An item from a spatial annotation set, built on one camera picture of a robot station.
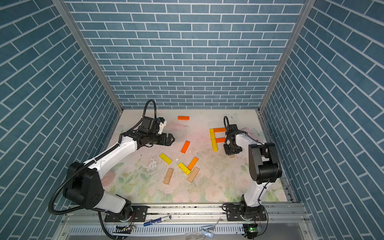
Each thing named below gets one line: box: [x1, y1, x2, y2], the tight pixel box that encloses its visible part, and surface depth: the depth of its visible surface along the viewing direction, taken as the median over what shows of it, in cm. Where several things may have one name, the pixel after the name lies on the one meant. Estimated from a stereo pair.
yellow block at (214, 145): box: [211, 136, 219, 152], surface depth 101 cm
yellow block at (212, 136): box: [209, 128, 217, 145], surface depth 107 cm
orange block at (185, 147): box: [180, 140, 191, 154], surface depth 101 cm
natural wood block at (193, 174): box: [187, 167, 200, 183], surface depth 88 cm
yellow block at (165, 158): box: [159, 153, 173, 165], surface depth 96 cm
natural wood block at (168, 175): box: [163, 168, 174, 185], surface depth 88 cm
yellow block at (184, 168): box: [178, 162, 191, 176], surface depth 91 cm
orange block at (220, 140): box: [215, 137, 226, 143], surface depth 106 cm
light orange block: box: [188, 156, 199, 171], surface depth 93 cm
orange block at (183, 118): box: [177, 116, 190, 121], surface depth 118 cm
